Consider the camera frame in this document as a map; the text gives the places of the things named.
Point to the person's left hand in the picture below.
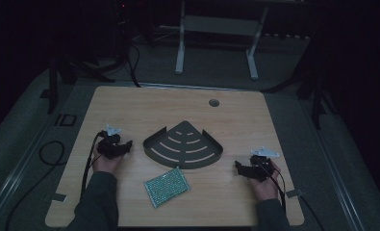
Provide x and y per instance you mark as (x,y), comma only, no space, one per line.
(106,162)

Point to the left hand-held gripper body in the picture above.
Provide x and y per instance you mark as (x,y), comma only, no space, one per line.
(109,141)

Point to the green scouring sponge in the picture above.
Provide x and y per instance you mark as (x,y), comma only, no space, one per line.
(166,187)

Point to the dark slotted corner shelf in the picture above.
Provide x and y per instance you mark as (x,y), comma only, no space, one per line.
(182,146)

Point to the white metal stand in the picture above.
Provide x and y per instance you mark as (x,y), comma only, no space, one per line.
(216,29)

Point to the person's right hand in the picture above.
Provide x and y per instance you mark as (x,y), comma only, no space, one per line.
(267,187)

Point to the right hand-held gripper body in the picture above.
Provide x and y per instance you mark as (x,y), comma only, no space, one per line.
(259,165)

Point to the grey tape strip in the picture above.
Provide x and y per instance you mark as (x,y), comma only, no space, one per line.
(59,197)
(294,193)

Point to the black tripod stand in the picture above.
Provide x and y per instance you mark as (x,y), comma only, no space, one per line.
(69,72)
(312,86)

